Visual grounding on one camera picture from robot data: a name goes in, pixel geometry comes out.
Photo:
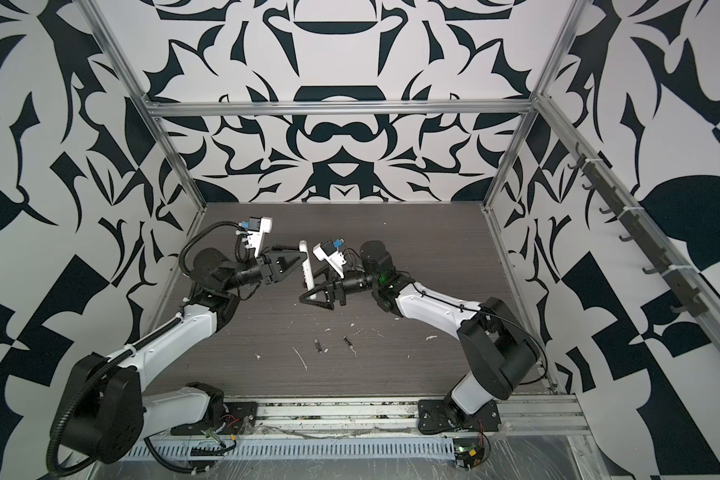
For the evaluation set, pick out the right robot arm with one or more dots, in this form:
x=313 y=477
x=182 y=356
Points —
x=499 y=351

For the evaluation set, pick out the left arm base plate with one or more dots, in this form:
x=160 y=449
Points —
x=231 y=418

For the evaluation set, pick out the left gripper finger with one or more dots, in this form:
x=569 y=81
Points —
x=282 y=267
x=282 y=253

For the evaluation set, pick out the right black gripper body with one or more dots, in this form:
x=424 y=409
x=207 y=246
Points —
x=359 y=282

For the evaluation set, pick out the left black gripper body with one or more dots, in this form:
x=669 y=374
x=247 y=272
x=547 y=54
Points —
x=254 y=274

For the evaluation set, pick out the small electronics board right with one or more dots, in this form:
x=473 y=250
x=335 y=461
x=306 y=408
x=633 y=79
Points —
x=469 y=453

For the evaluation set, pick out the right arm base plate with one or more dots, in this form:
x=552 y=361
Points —
x=441 y=416

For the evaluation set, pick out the white red remote control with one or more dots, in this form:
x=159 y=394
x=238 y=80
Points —
x=306 y=266

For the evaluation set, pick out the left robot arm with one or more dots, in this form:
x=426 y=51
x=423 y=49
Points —
x=104 y=411

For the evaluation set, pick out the aluminium frame rail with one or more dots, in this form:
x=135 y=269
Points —
x=164 y=110

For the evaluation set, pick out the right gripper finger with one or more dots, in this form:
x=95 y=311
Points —
x=322 y=291
x=319 y=301

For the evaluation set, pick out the black wall hook rail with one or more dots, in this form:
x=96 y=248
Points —
x=642 y=230

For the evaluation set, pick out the white slotted cable duct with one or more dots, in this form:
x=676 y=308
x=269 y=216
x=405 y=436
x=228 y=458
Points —
x=311 y=449

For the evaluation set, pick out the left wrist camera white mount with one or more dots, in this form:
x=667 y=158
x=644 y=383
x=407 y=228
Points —
x=252 y=232

